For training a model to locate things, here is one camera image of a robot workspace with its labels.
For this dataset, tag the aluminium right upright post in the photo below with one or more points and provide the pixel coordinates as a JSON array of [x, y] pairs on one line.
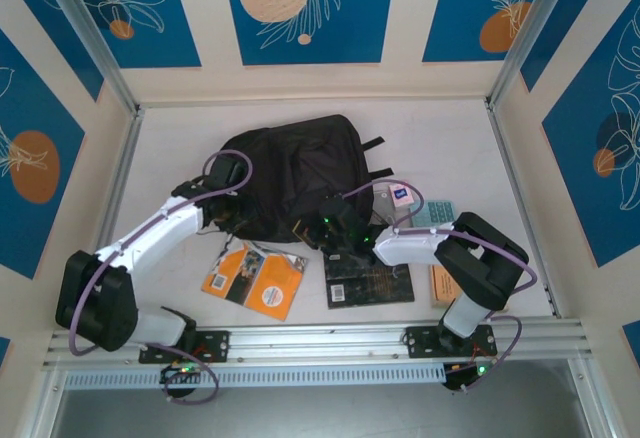
[[530, 38]]

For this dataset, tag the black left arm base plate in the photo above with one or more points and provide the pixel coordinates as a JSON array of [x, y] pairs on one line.
[[220, 345]]

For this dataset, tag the tan orange paperback book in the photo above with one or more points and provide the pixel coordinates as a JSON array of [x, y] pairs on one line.
[[442, 288]]

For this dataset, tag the small pink blue pack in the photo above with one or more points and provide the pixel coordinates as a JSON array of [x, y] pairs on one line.
[[400, 194]]

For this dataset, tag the black book with barcode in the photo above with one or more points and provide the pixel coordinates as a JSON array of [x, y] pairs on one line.
[[370, 288]]

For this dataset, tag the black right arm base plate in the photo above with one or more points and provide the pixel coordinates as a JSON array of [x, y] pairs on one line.
[[420, 343]]

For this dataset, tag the clear plastic pouch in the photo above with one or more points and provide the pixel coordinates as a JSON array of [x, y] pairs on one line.
[[382, 205]]

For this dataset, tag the aluminium left side rail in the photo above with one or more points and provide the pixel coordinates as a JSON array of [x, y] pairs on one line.
[[117, 183]]

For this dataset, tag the orange photo cover book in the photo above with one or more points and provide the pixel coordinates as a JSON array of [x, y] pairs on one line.
[[260, 283]]

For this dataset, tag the aluminium upright post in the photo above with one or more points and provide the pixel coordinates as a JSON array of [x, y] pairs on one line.
[[90, 38], [530, 38]]

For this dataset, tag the aluminium right side rail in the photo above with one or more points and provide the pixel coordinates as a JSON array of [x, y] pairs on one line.
[[507, 148]]

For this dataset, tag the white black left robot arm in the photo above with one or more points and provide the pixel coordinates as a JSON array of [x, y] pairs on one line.
[[170, 235]]

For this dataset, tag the aluminium left upright post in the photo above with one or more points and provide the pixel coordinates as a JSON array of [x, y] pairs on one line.
[[90, 38]]

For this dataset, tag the black backpack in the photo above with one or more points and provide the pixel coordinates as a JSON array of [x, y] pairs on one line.
[[300, 168]]

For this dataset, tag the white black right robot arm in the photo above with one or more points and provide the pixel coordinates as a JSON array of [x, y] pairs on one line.
[[410, 253]]

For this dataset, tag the aluminium mounting rail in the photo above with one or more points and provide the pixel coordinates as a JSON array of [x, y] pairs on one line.
[[325, 338]]

